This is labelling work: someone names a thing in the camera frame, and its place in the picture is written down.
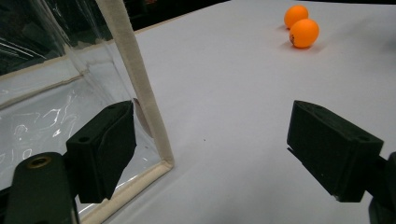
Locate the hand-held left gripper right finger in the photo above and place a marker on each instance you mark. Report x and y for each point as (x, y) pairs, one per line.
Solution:
(333, 152)

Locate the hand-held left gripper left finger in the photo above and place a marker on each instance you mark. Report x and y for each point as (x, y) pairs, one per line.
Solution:
(102, 155)

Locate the clear plastic container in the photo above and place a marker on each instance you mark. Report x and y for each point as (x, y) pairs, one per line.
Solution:
(137, 77)

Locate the orange ping-pong ball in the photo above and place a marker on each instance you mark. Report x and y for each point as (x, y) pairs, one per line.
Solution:
(304, 33)
(295, 14)

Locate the white table sheet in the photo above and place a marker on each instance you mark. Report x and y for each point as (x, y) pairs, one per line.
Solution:
(233, 124)

